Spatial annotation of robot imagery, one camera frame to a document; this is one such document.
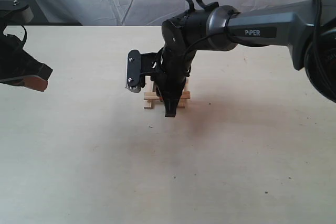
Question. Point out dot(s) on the long bottom wooden stick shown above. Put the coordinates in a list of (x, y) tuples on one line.
[(150, 97)]

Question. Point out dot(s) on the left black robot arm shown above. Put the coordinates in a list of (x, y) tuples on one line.
[(16, 13)]

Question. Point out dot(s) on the short wooden stick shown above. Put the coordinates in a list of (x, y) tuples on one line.
[(149, 86)]

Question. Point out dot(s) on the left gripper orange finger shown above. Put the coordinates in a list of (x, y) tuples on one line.
[(32, 82)]

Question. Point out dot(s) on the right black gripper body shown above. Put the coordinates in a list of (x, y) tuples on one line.
[(170, 77)]

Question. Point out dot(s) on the wooden stick with holes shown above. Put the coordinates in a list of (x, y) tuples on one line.
[(186, 84)]

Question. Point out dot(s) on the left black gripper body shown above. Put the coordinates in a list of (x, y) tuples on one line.
[(17, 63)]

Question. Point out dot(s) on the right grey Piper arm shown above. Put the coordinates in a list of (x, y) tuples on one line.
[(306, 28)]

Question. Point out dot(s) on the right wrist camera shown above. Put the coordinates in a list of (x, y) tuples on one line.
[(138, 67)]

